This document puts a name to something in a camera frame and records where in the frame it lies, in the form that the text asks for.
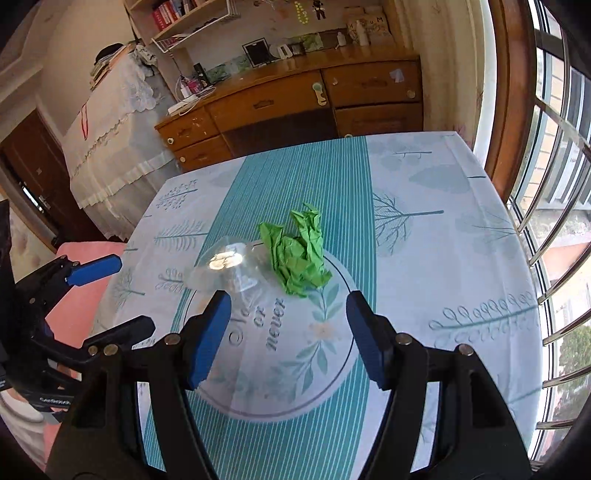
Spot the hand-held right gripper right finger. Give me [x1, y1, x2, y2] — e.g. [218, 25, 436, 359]
[345, 291, 532, 480]

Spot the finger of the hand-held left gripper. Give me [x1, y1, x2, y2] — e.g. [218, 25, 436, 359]
[16, 254, 123, 315]
[82, 315, 156, 359]

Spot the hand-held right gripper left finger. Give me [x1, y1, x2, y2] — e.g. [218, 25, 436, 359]
[46, 291, 234, 480]

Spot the clear plastic bag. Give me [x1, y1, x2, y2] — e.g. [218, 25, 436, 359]
[185, 234, 278, 305]

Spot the green paper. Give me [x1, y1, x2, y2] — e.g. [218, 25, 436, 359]
[259, 203, 333, 297]

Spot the person's left forearm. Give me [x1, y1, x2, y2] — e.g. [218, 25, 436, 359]
[0, 392, 49, 467]

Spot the lace covered piano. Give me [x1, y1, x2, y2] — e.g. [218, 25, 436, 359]
[62, 44, 181, 241]

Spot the brown wooden door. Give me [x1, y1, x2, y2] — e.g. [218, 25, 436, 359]
[0, 108, 102, 250]

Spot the white power strip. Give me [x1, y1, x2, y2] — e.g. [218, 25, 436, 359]
[167, 97, 204, 116]

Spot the stack of books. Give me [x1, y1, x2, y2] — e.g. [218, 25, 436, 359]
[90, 44, 139, 90]

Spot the wooden desk with drawers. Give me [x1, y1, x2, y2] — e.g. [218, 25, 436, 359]
[154, 46, 424, 174]

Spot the row of red books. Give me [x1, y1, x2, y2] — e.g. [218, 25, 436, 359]
[152, 0, 195, 31]

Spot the wooden bookshelf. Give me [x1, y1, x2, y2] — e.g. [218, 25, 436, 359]
[124, 0, 416, 61]

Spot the metal window grille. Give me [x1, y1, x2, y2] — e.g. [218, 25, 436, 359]
[508, 0, 591, 462]

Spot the wooden letter decoration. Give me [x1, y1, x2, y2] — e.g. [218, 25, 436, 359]
[346, 18, 391, 42]

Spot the white wire rack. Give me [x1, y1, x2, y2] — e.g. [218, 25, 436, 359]
[152, 14, 232, 56]

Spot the black photo frame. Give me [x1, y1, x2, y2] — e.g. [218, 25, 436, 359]
[242, 39, 273, 68]

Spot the wooden window frame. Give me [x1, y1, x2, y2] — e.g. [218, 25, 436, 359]
[480, 0, 541, 204]

